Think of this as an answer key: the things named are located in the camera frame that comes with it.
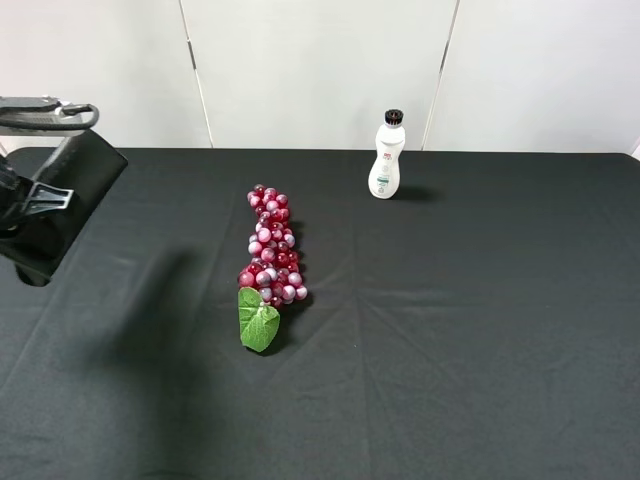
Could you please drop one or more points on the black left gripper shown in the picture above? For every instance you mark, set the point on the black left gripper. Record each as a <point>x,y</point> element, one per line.
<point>35,196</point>

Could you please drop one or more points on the black glasses case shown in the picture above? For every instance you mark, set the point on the black glasses case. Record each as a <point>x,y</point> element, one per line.
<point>37,249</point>

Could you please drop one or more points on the red plastic grape bunch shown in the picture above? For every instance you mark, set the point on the red plastic grape bunch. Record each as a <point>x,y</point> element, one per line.
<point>273,277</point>

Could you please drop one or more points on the white bottle with black cap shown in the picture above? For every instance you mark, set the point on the white bottle with black cap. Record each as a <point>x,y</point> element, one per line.
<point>384,176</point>

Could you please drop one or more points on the black tablecloth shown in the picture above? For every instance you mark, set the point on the black tablecloth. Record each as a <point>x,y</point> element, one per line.
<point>482,324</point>

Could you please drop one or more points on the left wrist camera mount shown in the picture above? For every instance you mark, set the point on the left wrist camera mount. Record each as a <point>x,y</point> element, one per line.
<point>31,114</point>

